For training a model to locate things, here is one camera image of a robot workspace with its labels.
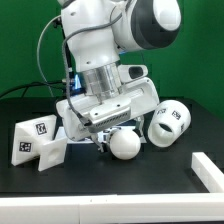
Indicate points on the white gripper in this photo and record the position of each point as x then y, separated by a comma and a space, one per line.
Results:
138, 98

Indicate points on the white lamp bulb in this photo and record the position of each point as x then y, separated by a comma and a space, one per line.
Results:
124, 144

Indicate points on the white lamp base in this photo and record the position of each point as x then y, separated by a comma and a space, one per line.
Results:
38, 138

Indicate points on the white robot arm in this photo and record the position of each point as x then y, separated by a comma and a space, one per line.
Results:
96, 32

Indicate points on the white lamp hood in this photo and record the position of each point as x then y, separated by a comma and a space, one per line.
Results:
170, 120

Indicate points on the marker tag sheet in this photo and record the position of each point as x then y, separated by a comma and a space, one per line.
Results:
102, 136

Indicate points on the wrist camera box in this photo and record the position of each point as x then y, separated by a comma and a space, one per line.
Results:
129, 73

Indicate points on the white right table rail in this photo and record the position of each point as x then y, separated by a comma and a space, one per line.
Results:
209, 174

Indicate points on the black camera stand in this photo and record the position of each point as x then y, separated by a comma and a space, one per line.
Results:
57, 22

